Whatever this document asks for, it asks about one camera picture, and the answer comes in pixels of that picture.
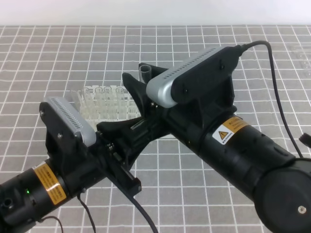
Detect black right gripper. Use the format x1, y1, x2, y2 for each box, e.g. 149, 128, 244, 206
122, 63, 237, 155

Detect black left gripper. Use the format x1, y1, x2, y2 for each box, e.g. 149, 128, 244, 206
46, 117, 151, 197

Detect clear glass test tube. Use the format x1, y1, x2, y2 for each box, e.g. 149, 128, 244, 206
138, 65, 152, 84

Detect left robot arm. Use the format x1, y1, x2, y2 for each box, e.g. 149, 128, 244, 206
0, 116, 157, 233

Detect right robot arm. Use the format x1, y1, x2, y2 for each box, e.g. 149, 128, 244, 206
122, 66, 311, 233

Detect white plastic test tube rack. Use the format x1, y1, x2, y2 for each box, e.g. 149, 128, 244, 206
78, 85, 141, 130

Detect clear test tube in rack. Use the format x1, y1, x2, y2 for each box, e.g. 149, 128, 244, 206
83, 87, 94, 119

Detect leaning clear test tube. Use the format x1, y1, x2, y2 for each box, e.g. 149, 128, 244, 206
70, 90, 81, 111

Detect grey checked tablecloth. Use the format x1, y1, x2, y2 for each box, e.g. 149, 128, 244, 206
0, 25, 311, 233

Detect clear plastic tray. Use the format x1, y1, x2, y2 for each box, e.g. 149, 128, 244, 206
292, 44, 311, 70

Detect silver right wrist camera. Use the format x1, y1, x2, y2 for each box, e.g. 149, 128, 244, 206
146, 46, 241, 108

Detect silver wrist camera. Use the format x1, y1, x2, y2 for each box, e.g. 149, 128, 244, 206
39, 97, 96, 147
146, 46, 241, 108

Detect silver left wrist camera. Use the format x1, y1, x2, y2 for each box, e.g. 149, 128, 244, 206
39, 97, 96, 147

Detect black right camera cable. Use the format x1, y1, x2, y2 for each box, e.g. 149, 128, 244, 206
238, 40, 311, 158

